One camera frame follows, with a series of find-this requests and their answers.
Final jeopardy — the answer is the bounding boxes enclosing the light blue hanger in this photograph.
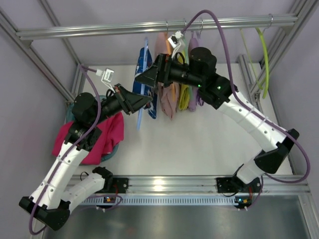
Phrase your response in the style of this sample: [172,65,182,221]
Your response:
[136,36,150,130]

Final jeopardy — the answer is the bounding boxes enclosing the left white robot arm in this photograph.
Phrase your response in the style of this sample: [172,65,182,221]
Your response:
[19,84,152,231]

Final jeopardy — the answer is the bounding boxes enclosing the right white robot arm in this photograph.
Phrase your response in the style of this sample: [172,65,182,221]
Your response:
[136,47,299,193]

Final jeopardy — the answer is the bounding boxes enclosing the orange hanger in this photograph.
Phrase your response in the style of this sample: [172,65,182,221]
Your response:
[165,21,175,101]

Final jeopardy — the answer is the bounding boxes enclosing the mint green hanger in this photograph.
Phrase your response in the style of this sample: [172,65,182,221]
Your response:
[183,32,193,101]

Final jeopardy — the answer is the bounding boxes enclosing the pink trousers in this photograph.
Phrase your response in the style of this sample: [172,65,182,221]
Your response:
[155,32,179,120]

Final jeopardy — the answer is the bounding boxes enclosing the magenta trousers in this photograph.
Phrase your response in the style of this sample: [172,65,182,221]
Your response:
[52,113,124,165]

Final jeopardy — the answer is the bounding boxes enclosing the yellow trousers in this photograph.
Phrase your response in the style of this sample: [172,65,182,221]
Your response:
[176,50,190,111]

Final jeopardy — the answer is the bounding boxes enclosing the lilac trousers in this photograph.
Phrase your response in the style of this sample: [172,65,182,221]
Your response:
[188,36,199,112]

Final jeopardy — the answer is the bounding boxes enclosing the lilac hanger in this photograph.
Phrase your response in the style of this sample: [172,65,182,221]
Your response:
[191,31,204,107]

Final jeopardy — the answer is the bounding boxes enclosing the lime green hanger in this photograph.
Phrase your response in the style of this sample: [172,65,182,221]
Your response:
[240,13,274,99]

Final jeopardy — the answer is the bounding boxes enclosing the teal plastic basket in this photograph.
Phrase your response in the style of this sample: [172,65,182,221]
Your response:
[64,103,119,163]

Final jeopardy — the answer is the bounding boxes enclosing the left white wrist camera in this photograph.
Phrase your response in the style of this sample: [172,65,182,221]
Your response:
[96,68,115,92]

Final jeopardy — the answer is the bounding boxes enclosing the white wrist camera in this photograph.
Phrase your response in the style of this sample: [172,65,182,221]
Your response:
[167,30,185,58]
[96,68,115,92]

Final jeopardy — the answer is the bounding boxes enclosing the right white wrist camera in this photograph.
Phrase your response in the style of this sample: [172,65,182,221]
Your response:
[167,30,185,58]

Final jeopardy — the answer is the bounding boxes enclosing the left aluminium frame post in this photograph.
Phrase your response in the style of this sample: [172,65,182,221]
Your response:
[71,64,86,97]

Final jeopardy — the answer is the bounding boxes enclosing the aluminium frame post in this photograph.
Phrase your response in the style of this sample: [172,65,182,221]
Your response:
[237,54,263,113]
[71,64,86,97]

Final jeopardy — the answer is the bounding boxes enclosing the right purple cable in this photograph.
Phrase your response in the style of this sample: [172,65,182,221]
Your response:
[183,9,311,184]

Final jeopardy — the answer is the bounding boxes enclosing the right aluminium frame post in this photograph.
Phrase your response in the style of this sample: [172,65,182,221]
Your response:
[237,54,263,113]

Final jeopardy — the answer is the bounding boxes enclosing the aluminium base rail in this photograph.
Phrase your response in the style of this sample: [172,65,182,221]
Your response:
[109,175,311,195]

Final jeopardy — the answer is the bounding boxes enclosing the aluminium hanging rail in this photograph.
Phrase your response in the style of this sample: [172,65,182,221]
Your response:
[16,13,298,40]

